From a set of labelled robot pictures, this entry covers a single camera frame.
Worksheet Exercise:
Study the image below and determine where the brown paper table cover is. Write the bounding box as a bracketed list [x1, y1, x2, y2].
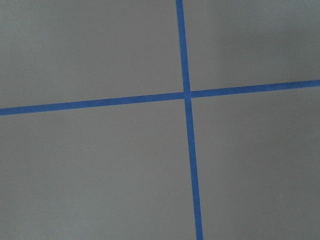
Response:
[0, 0, 320, 240]

